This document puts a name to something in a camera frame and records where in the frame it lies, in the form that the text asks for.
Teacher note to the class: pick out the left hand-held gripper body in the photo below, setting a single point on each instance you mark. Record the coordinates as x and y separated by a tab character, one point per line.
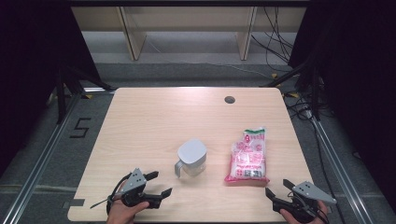
134	183

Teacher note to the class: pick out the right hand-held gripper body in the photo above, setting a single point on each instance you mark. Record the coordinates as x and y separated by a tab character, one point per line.
311	190

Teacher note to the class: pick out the pink and white plastic bag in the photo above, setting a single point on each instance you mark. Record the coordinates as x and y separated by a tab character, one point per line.
248	155

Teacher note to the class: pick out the clear jar with grey lid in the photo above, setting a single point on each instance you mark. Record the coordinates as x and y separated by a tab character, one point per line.
192	154

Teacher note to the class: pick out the person's right hand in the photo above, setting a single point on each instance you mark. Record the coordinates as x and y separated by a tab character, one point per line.
289	219

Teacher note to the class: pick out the person's left hand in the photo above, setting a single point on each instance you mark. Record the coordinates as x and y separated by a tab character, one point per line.
121	214

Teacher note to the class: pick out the black metal stand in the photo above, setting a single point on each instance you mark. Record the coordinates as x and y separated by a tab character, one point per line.
313	84
67	84

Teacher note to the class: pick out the dark curtain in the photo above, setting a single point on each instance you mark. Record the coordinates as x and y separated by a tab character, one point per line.
358	77
28	62

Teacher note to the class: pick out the light wooden shelf unit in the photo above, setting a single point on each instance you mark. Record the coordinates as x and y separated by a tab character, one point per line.
134	34

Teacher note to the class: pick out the long aluminium floor rail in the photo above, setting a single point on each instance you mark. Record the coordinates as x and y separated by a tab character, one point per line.
40	161
339	168

